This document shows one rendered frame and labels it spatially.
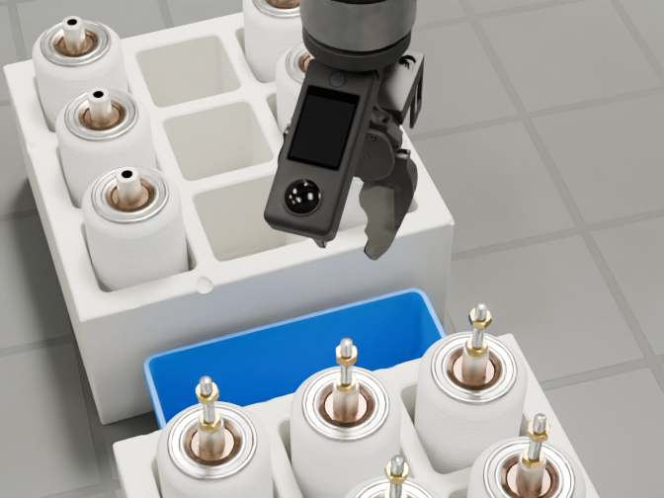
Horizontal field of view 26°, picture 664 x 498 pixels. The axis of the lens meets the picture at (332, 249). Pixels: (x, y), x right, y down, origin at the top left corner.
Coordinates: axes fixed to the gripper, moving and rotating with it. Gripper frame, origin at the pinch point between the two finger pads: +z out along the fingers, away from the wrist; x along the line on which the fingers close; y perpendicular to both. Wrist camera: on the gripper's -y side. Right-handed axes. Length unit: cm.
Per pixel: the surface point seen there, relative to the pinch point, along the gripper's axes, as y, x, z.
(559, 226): 49, -12, 46
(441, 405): 3.3, -7.7, 21.7
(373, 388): 2.7, -1.8, 20.9
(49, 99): 33, 43, 26
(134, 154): 25.5, 29.8, 23.5
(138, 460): -5.7, 17.2, 28.2
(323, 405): -0.1, 1.8, 21.0
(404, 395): 9.0, -3.2, 29.8
